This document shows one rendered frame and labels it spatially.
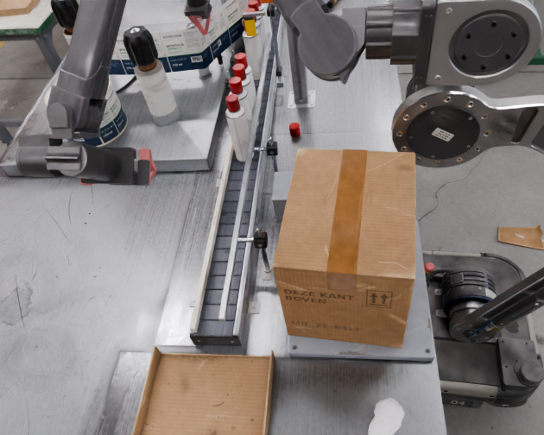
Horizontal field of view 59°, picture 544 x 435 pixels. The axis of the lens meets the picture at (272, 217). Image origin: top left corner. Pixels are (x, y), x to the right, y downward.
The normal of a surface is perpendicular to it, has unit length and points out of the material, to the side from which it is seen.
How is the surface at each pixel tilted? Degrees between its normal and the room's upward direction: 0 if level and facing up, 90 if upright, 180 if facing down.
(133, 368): 0
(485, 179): 0
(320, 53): 50
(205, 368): 0
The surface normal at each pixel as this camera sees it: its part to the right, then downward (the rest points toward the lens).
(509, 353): -0.13, -0.63
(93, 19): -0.15, 0.22
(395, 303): -0.18, 0.77
